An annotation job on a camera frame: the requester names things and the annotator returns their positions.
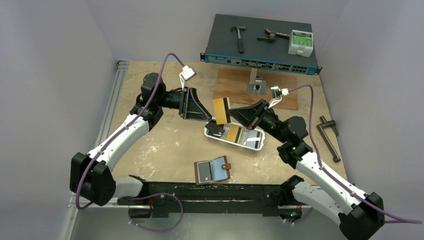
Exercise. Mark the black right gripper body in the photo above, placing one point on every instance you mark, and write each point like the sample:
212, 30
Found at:
258, 114

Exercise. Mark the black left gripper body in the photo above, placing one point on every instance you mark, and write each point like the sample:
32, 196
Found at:
183, 100

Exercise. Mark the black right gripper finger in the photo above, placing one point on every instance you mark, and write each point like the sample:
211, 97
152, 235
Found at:
252, 110
244, 116

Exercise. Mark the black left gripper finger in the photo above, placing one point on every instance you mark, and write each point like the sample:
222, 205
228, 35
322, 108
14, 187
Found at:
194, 105
203, 116

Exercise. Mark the white plastic basket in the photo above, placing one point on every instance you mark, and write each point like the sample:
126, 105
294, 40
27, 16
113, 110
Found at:
222, 138

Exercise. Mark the gold striped credit card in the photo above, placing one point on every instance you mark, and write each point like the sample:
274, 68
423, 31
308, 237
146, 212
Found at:
234, 134
220, 106

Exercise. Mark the brown leather card holder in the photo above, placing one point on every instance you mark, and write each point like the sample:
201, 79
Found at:
220, 170

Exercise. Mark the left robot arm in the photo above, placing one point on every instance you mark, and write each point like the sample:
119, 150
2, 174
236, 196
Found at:
91, 173

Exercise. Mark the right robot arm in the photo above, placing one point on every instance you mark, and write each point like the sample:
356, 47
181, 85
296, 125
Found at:
354, 211

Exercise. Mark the small hammer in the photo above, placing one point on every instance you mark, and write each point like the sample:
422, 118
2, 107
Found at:
240, 44

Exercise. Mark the white green electrical module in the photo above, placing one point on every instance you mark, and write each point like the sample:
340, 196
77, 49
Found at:
301, 43

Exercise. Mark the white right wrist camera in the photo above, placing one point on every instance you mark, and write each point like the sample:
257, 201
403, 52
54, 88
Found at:
277, 94

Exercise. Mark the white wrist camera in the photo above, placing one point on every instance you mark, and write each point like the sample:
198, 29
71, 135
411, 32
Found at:
277, 94
185, 75

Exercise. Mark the silver metal stand bracket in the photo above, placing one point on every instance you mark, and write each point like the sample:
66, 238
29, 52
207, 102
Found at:
256, 85

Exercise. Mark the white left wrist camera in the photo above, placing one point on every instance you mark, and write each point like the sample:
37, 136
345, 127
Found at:
185, 75

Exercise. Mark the metal T-handle tool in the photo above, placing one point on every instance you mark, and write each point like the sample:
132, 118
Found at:
322, 130

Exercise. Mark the aluminium frame rail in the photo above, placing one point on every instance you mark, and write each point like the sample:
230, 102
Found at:
122, 67

